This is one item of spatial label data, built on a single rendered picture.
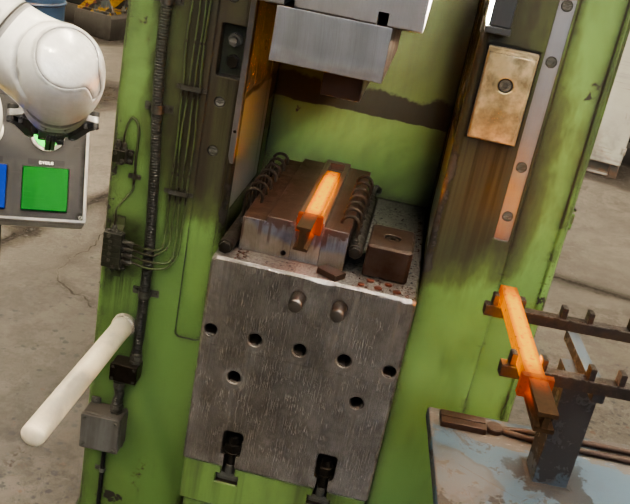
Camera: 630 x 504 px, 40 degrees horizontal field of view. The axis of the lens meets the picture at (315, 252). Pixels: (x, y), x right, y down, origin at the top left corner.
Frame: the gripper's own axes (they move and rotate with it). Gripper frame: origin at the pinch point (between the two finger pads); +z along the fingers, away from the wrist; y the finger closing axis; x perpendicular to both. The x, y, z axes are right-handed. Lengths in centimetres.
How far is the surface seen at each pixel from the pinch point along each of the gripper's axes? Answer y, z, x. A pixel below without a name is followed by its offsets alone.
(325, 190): 54, 23, -1
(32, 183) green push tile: -2.2, 12.6, -5.4
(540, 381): 66, -34, -36
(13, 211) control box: -4.9, 13.3, -10.3
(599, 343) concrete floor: 235, 177, -28
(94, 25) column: 49, 646, 253
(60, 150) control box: 2.1, 13.4, 0.8
